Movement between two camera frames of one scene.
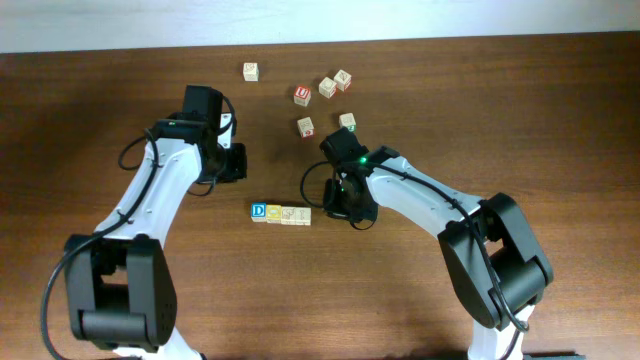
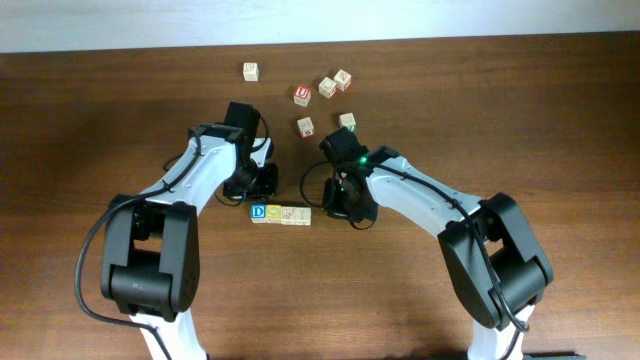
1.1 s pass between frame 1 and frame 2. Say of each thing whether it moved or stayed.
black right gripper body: stayed
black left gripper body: moved
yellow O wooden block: stayed
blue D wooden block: stayed
